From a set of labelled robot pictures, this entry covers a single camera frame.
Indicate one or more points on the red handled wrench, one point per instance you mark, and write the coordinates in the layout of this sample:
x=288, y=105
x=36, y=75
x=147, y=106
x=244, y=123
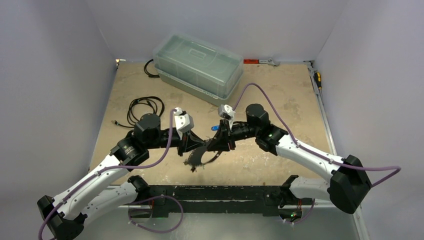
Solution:
x=269, y=61

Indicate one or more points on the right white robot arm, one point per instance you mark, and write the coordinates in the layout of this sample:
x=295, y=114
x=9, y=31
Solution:
x=343, y=182

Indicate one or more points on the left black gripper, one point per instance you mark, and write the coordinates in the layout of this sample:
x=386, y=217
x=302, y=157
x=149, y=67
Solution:
x=193, y=142

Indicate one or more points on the blue tagged key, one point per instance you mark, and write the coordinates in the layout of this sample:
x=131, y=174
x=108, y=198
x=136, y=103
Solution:
x=215, y=128

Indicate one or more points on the yellow black screwdriver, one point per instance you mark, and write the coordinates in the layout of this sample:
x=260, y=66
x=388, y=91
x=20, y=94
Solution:
x=318, y=80

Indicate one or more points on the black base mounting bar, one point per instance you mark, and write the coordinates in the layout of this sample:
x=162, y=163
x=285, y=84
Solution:
x=266, y=200

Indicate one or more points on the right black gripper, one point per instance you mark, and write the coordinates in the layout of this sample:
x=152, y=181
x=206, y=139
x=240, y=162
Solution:
x=227, y=136

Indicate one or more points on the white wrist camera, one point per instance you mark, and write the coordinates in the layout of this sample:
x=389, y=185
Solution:
x=183, y=121
x=226, y=112

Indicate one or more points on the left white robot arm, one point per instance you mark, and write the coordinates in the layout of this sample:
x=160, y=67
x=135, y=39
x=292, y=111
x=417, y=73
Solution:
x=145, y=146

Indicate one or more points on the aluminium rail right side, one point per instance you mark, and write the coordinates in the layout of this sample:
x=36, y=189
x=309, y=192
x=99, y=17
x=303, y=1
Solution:
x=359, y=222

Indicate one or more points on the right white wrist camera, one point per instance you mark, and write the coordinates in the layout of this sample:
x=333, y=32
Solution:
x=226, y=112

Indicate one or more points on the oval metal keyring plate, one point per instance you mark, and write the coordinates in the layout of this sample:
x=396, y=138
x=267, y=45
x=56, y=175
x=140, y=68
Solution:
x=194, y=160

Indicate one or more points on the translucent green storage box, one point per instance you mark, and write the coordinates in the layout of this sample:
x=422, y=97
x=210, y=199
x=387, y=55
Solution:
x=197, y=67

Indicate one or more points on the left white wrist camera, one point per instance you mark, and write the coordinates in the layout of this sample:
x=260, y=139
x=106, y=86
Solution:
x=183, y=121

